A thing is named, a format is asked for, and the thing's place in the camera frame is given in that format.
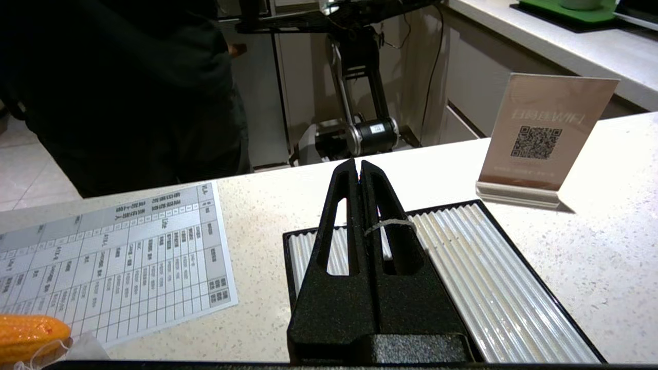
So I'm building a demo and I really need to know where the yellow corn cob toy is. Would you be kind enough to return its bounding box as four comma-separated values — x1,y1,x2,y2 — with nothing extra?
0,314,71,365

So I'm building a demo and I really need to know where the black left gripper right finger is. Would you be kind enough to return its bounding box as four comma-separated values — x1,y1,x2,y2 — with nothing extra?
360,160,474,363

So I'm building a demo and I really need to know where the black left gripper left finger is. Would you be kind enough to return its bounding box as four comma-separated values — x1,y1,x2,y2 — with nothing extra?
287,158,377,363

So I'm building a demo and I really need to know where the beige QR code sign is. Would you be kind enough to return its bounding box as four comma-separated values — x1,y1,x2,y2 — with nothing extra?
476,73,620,210

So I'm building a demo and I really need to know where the white kitchen base cabinet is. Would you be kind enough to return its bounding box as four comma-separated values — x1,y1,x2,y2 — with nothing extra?
401,5,648,147

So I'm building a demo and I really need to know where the black tissue box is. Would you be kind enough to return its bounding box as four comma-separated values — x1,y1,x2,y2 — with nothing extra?
282,200,607,363

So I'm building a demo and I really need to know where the person in black shirt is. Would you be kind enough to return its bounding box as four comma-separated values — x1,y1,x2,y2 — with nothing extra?
0,0,252,198

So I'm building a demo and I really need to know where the printed white menu sheet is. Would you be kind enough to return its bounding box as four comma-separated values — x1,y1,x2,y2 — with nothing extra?
0,181,240,350

